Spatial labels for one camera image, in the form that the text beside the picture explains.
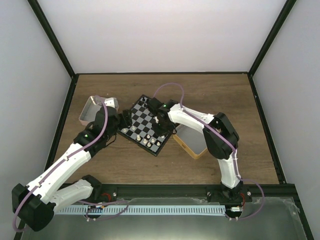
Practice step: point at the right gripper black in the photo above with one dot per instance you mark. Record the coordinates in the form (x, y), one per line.
(162, 133)

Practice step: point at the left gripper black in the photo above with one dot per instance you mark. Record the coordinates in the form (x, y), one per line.
(126, 118)

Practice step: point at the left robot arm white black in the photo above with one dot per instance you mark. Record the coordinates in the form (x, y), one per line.
(37, 202)

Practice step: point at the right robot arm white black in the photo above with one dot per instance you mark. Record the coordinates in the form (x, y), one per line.
(219, 135)

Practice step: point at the black white chess board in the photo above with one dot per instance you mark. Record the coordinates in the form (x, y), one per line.
(142, 119)

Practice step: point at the yellow metal tin box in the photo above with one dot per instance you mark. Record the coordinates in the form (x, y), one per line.
(191, 141)

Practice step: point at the pink metal tin tray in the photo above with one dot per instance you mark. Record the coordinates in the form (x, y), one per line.
(90, 109)

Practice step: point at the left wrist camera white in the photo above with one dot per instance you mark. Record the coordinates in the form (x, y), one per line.
(111, 102)

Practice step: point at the light blue slotted cable duct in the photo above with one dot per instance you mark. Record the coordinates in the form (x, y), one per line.
(147, 210)

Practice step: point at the black mounting rail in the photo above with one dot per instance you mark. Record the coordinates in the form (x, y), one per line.
(213, 193)

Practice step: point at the black enclosure frame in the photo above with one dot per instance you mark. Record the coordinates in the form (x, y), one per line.
(280, 20)

